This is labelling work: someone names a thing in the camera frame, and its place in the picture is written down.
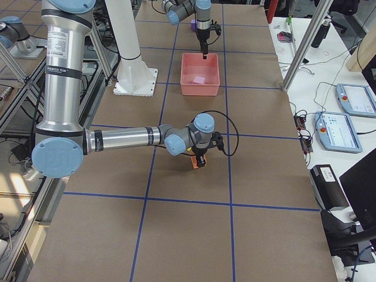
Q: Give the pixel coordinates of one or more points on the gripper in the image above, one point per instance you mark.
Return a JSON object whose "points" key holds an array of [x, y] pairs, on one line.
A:
{"points": [[202, 35], [200, 153]]}

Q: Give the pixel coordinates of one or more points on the orange foam block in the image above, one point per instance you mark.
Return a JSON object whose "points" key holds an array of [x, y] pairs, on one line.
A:
{"points": [[198, 161]]}

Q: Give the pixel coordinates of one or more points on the purple foam block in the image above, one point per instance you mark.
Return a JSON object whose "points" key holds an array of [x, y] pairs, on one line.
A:
{"points": [[193, 25]]}

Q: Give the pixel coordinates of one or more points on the pink foam block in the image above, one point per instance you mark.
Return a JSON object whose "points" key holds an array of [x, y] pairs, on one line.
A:
{"points": [[199, 80]]}

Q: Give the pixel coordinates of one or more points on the pink plastic bin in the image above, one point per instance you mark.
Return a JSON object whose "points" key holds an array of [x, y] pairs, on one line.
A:
{"points": [[193, 65]]}

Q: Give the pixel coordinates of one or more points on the pink cloth item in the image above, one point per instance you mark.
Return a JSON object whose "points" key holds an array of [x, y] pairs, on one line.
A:
{"points": [[285, 37]]}

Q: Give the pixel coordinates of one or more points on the black water bottle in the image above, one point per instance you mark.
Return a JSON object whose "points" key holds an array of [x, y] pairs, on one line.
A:
{"points": [[322, 33]]}

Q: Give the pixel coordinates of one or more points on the black box with label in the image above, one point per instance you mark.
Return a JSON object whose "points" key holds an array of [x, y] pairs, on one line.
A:
{"points": [[327, 188]]}

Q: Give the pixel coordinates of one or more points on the near teach pendant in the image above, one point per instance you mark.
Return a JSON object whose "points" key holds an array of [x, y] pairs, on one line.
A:
{"points": [[336, 132]]}

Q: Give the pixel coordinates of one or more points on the teach pendant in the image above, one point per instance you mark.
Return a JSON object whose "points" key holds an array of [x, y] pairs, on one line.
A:
{"points": [[336, 132], [356, 100]]}

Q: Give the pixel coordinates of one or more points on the black monitor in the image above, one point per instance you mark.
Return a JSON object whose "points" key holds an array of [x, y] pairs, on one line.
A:
{"points": [[358, 184]]}

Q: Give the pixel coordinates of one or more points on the far teach pendant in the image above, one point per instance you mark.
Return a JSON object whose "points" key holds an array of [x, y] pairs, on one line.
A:
{"points": [[356, 100]]}

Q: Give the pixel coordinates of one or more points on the white camera mast with base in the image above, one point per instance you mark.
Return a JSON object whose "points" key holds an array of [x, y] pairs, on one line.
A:
{"points": [[134, 78]]}

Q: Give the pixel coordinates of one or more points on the aluminium frame post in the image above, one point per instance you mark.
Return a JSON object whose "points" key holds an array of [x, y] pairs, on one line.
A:
{"points": [[307, 39]]}

